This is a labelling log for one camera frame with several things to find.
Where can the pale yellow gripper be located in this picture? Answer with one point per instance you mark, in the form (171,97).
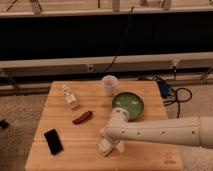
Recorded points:
(120,147)

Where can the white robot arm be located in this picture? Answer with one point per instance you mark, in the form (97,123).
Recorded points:
(192,131)

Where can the brown sausage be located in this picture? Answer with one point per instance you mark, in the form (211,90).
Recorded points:
(85,116)

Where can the green bowl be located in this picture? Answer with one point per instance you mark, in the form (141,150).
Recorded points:
(131,102)

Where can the white plastic cup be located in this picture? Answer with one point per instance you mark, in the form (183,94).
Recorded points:
(109,84)

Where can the black smartphone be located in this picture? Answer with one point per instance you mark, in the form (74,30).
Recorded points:
(53,141)

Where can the blue power adapter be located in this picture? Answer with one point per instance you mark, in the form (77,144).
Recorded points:
(164,88)

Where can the small white bottle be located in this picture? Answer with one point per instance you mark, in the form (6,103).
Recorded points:
(70,97)

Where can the black object on floor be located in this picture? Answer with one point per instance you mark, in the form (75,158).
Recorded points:
(4,124)

